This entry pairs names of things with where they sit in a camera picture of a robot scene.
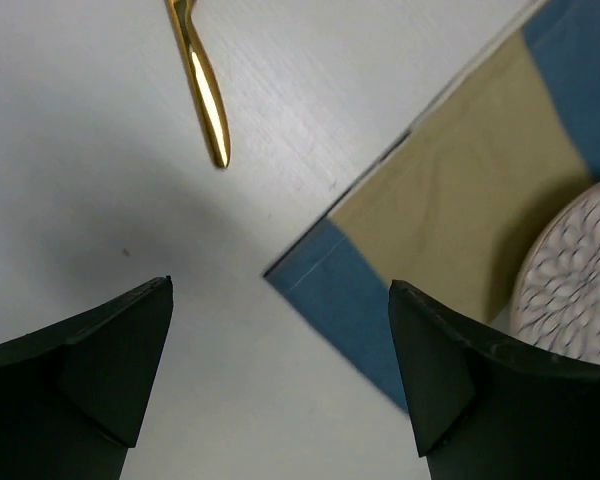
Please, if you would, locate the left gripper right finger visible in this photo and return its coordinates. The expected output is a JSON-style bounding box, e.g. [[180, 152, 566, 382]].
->
[[389, 281, 600, 479]]

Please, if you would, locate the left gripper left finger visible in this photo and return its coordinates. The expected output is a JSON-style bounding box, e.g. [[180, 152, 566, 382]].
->
[[0, 277, 173, 479]]

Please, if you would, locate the patterned ceramic plate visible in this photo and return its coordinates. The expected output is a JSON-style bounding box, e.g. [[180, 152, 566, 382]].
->
[[510, 182, 600, 365]]

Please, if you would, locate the blue beige checked placemat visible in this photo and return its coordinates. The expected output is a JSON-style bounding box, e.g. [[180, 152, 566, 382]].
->
[[264, 1, 600, 409]]

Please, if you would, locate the gold knife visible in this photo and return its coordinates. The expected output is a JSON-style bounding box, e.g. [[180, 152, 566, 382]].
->
[[165, 0, 231, 170]]

